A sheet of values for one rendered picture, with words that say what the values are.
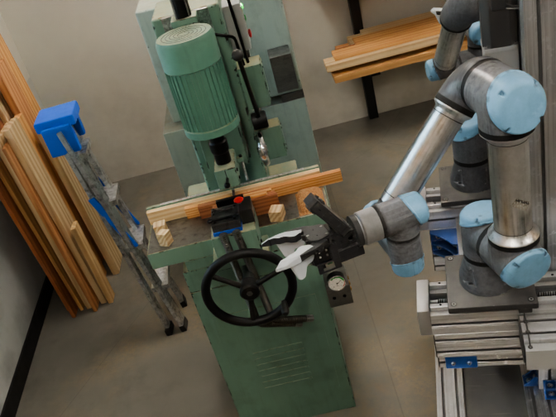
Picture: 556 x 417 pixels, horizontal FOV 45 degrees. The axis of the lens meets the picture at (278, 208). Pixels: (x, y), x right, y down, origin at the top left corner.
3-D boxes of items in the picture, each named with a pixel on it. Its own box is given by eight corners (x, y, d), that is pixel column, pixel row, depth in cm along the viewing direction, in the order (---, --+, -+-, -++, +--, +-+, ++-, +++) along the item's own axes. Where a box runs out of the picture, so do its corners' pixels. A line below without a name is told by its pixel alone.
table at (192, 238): (149, 288, 211) (142, 273, 207) (156, 234, 237) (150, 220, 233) (339, 242, 207) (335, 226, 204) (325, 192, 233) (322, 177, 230)
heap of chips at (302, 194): (299, 216, 213) (297, 206, 211) (294, 194, 225) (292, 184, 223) (327, 209, 213) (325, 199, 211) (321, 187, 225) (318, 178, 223)
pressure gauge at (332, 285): (330, 297, 222) (325, 278, 218) (328, 290, 226) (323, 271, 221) (349, 293, 222) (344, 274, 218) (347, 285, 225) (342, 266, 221)
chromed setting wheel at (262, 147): (264, 173, 230) (255, 141, 224) (261, 156, 241) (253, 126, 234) (272, 171, 230) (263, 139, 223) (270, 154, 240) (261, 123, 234)
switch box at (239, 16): (234, 54, 228) (221, 7, 220) (233, 44, 237) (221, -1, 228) (251, 49, 228) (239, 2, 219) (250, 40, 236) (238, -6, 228)
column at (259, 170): (213, 209, 249) (148, 21, 211) (213, 180, 268) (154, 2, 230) (272, 195, 248) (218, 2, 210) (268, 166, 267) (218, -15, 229)
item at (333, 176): (188, 219, 228) (184, 209, 226) (188, 216, 230) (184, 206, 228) (342, 180, 225) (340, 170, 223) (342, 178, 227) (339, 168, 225)
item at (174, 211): (150, 225, 230) (146, 213, 228) (150, 222, 232) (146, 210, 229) (322, 183, 227) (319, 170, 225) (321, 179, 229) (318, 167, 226)
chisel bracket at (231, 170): (221, 194, 219) (213, 172, 215) (220, 174, 231) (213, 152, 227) (243, 189, 219) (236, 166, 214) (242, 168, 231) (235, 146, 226)
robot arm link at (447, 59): (448, 16, 184) (430, 91, 231) (488, 6, 184) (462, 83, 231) (437, -20, 188) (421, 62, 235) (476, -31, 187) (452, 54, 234)
